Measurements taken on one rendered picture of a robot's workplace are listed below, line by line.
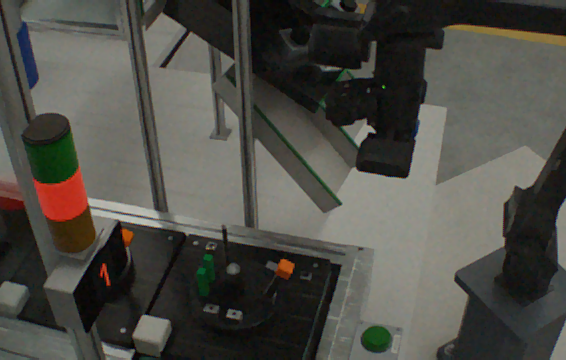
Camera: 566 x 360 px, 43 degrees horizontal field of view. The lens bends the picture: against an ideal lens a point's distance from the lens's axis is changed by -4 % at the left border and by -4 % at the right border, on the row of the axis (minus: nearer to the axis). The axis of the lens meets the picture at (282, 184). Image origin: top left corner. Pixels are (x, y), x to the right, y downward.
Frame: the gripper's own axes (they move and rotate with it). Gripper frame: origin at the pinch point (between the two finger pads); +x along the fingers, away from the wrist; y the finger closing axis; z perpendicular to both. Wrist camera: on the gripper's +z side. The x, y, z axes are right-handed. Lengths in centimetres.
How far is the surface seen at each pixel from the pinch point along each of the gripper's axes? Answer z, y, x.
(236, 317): 18.2, 10.8, 24.9
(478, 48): -16, -251, 125
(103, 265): 28.9, 23.8, 3.5
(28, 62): 92, -54, 32
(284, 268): 12.4, 5.8, 18.3
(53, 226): 32.0, 26.6, -4.6
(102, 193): 58, -23, 39
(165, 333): 27.7, 15.0, 26.8
